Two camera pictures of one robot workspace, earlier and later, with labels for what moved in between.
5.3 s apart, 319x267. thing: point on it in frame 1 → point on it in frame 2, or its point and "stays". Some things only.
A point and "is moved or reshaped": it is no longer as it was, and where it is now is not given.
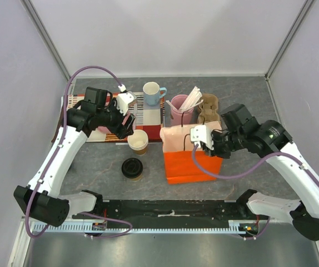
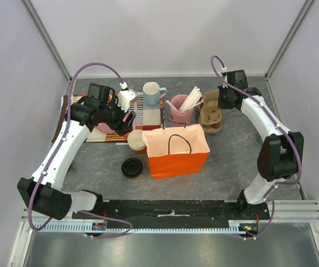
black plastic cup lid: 132,168 stays
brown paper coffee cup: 138,178 stays
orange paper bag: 178,151 is moved or reshaped
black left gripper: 121,131 stays
